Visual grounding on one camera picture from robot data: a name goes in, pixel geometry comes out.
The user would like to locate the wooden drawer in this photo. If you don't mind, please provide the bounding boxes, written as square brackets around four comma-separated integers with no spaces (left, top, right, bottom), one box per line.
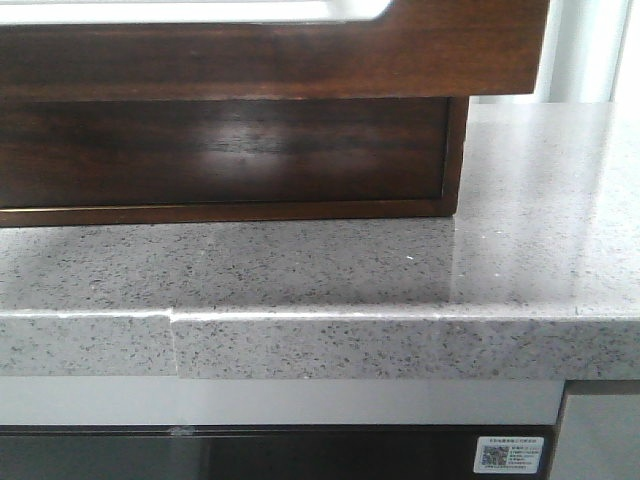
[0,95,453,210]
[1,1,549,101]

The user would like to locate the dark wooden drawer cabinet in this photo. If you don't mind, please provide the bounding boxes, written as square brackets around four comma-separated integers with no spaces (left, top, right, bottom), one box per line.
[0,93,472,227]

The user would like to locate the white QR code sticker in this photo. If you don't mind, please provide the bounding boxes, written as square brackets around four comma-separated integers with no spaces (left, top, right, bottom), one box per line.
[473,436,545,474]

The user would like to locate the white pleated curtain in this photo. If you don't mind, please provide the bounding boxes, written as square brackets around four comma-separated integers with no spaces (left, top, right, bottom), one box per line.
[471,1,639,104]

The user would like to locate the grey cabinet door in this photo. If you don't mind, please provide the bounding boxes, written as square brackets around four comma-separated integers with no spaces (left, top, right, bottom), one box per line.
[550,380,639,479]

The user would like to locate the black glass appliance front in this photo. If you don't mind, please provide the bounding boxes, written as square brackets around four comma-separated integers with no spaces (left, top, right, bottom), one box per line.
[1,425,555,479]

